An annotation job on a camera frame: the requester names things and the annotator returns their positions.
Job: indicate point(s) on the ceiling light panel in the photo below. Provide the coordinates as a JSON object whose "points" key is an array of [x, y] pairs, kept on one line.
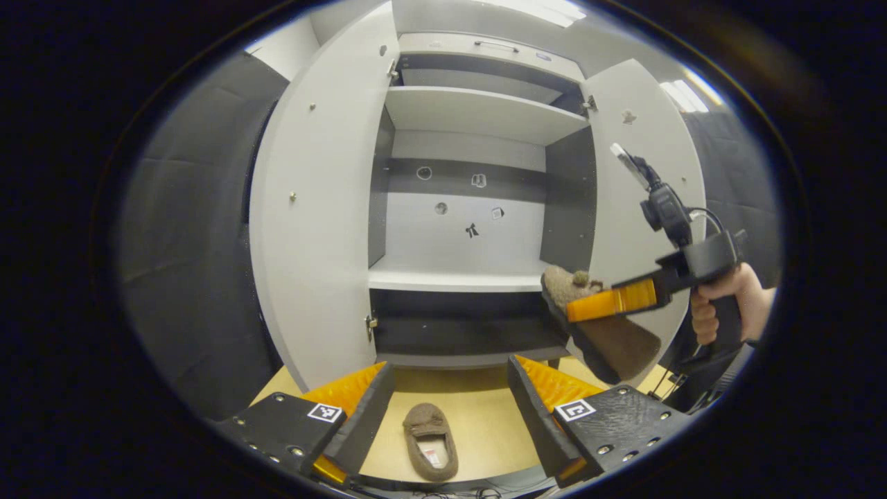
{"points": [[686, 93], [540, 10]]}

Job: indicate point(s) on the white shoe cabinet door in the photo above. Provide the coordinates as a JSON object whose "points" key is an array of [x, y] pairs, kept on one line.
{"points": [[319, 208], [620, 208]]}

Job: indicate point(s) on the black backdrop cloth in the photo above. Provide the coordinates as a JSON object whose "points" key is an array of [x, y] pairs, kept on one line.
{"points": [[194, 242]]}

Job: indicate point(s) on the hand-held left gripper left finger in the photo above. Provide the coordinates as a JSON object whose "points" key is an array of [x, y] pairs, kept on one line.
{"points": [[367, 423]]}

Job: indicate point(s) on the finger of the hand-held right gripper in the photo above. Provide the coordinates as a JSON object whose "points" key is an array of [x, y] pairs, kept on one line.
{"points": [[610, 301]]}

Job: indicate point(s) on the brown slipper shoe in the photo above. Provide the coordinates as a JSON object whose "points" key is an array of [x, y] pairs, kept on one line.
{"points": [[624, 346], [423, 423]]}

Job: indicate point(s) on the white shoe cabinet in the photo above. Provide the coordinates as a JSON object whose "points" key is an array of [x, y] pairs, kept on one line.
{"points": [[471, 111]]}

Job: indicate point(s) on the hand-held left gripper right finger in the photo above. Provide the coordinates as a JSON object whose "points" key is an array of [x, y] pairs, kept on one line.
{"points": [[537, 423]]}

